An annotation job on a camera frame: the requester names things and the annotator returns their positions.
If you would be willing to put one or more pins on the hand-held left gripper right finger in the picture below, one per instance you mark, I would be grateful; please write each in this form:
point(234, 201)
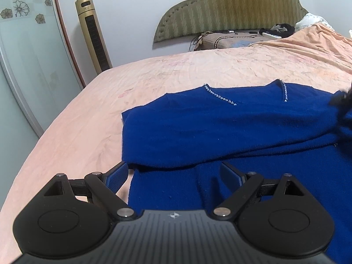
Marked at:
point(229, 177)

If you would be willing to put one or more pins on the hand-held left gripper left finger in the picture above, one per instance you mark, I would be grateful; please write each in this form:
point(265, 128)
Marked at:
point(117, 177)

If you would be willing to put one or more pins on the blue knit sweater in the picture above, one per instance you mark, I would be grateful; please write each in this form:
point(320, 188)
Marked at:
point(220, 132)

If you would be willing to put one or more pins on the peach bed blanket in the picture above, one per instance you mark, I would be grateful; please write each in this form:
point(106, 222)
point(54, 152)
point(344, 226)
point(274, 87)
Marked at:
point(82, 115)

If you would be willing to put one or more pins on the brown patterned pillow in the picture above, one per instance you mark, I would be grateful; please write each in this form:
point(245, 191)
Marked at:
point(228, 40)

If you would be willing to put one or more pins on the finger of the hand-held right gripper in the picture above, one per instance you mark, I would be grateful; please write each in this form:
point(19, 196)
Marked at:
point(342, 107)

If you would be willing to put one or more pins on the flower-print wardrobe door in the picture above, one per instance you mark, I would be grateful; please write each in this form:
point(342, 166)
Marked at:
point(27, 60)

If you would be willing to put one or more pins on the black cloth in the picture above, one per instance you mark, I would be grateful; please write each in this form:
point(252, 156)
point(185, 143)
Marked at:
point(286, 29)

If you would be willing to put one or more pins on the gold tower fan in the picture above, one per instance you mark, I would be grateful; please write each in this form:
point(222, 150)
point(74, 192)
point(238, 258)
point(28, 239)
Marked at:
point(95, 38)

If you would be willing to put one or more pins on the white quilt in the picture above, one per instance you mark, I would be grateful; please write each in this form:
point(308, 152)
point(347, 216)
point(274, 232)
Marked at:
point(313, 20)

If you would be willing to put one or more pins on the green padded headboard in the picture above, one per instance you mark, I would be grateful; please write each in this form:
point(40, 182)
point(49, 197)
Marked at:
point(233, 5)

